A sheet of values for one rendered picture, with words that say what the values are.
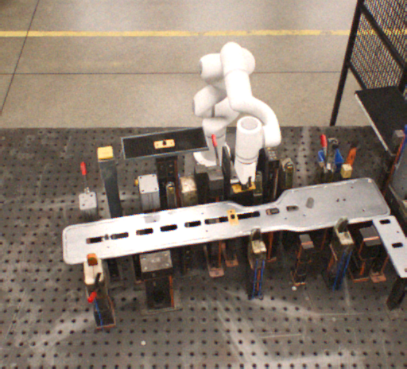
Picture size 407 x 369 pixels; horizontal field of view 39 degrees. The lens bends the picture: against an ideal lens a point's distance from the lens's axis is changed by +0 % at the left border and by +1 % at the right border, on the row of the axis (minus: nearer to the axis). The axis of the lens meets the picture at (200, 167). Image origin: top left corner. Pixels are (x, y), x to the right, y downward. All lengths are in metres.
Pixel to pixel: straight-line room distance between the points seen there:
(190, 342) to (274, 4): 3.79
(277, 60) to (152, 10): 1.31
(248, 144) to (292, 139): 1.24
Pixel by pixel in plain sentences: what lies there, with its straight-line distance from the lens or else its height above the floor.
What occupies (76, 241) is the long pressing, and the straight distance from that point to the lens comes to 2.44.
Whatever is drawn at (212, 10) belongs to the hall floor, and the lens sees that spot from 5.49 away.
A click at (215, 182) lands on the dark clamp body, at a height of 1.06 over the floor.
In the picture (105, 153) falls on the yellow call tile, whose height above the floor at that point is 1.16.
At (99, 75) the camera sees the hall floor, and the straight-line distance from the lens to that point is 4.79.
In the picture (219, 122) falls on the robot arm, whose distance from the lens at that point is 2.77.
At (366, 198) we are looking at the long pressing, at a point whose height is 1.00.
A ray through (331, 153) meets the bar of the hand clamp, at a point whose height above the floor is 1.14.
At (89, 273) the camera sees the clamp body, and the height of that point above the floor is 1.06.
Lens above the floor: 2.95
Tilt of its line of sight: 48 degrees down
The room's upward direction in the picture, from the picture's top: straight up
